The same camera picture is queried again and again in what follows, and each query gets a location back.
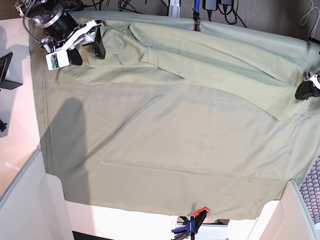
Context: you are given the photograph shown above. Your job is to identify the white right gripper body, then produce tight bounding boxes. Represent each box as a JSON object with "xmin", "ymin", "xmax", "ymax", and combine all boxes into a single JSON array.
[{"xmin": 41, "ymin": 19, "xmax": 104, "ymax": 54}]

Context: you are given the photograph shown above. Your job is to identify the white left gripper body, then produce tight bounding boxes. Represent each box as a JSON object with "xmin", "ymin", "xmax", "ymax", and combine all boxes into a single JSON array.
[{"xmin": 304, "ymin": 72, "xmax": 320, "ymax": 89}]

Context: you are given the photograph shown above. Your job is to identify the light green T-shirt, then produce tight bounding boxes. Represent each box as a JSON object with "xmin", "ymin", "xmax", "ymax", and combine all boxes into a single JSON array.
[{"xmin": 57, "ymin": 19, "xmax": 320, "ymax": 120}]

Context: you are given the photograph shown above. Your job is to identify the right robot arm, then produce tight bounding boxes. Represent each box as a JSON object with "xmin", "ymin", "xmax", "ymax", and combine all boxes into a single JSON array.
[{"xmin": 15, "ymin": 0, "xmax": 106, "ymax": 71}]

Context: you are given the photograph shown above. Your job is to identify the black tablet stand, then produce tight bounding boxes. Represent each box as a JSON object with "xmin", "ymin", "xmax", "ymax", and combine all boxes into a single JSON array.
[{"xmin": 0, "ymin": 51, "xmax": 24, "ymax": 91}]

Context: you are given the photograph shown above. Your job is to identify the aluminium table leg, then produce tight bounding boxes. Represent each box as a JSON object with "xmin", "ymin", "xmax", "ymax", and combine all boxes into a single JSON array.
[{"xmin": 167, "ymin": 0, "xmax": 181, "ymax": 18}]

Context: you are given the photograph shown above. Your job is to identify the light green table cloth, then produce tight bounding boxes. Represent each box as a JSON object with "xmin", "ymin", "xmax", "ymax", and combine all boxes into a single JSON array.
[{"xmin": 29, "ymin": 12, "xmax": 320, "ymax": 220}]

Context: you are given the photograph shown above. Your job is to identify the black power adapters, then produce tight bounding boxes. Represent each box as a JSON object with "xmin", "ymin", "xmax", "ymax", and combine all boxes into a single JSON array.
[{"xmin": 202, "ymin": 0, "xmax": 235, "ymax": 11}]

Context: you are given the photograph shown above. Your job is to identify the blue and orange clamp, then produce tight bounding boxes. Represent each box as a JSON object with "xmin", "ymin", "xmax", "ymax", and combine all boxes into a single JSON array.
[{"xmin": 171, "ymin": 207, "xmax": 210, "ymax": 240}]

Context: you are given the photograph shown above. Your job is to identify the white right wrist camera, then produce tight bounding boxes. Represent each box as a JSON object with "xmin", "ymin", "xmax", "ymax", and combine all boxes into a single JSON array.
[{"xmin": 45, "ymin": 50, "xmax": 70, "ymax": 71}]

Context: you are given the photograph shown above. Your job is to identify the white cable on floor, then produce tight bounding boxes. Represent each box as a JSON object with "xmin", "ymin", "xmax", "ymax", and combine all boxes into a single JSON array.
[{"xmin": 299, "ymin": 0, "xmax": 320, "ymax": 37}]

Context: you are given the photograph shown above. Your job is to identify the black cable bundle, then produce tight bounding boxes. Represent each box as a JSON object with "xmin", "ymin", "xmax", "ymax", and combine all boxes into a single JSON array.
[{"xmin": 82, "ymin": 0, "xmax": 251, "ymax": 28}]

